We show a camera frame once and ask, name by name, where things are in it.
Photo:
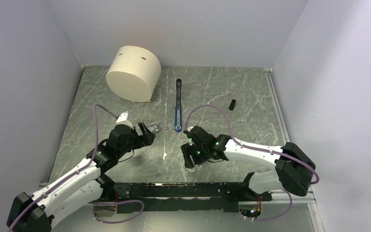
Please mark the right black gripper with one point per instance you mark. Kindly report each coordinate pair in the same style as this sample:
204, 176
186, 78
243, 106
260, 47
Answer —
187, 149

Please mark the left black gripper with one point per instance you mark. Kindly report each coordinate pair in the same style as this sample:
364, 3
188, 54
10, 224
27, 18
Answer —
146, 138

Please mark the blue stapler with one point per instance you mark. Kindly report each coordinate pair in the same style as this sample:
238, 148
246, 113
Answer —
178, 105

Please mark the staple box tray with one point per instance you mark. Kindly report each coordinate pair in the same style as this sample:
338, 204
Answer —
155, 128

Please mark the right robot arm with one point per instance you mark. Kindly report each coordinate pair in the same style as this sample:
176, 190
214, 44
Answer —
289, 168

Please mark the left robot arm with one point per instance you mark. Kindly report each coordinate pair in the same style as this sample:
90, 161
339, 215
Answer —
86, 183

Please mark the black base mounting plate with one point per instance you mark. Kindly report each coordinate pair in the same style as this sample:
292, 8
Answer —
170, 197

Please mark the small black cylinder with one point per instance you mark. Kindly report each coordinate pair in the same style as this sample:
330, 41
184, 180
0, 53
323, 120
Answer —
232, 105

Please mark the cream cylindrical container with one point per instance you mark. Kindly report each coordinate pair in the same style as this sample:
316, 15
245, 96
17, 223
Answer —
134, 73

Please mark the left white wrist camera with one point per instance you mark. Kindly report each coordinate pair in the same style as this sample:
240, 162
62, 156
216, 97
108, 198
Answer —
125, 119

